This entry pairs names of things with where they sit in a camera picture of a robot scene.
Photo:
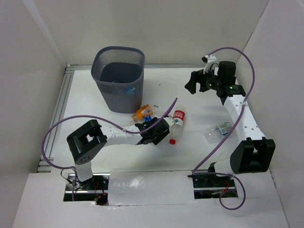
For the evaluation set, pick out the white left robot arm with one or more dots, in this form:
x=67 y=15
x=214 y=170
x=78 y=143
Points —
x=88 y=140

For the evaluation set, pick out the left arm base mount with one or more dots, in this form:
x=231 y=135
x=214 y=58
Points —
x=95 y=191

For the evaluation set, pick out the blue cap plastic bottle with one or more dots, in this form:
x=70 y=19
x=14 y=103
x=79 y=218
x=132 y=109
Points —
x=130 y=90

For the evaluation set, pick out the small orange juice bottle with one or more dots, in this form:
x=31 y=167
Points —
x=142 y=113

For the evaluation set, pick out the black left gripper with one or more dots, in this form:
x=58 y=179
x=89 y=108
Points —
x=160 y=127

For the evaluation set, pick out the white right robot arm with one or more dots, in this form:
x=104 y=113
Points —
x=254 y=151

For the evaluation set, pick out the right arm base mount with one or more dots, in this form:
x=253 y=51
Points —
x=211 y=186

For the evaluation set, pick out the crushed blue label bottle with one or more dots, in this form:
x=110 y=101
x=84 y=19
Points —
x=146 y=119

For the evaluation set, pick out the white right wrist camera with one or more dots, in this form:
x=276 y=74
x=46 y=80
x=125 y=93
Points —
x=209 y=61

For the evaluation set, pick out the red label water bottle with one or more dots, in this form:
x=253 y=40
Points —
x=178 y=117

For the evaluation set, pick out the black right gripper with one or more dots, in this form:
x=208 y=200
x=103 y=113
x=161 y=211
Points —
x=196 y=76

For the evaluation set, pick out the squashed clear blue-label bottle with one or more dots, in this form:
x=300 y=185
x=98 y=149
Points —
x=218 y=132

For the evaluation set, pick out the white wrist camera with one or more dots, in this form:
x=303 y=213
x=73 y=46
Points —
x=209 y=61
x=169 y=121

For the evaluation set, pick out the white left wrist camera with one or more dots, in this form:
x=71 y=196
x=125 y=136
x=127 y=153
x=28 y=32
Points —
x=169 y=121

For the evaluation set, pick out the aluminium frame rail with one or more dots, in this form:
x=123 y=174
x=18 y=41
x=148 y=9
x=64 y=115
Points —
x=79 y=98

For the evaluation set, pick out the grey mesh waste bin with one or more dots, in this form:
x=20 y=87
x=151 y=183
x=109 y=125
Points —
x=115 y=67

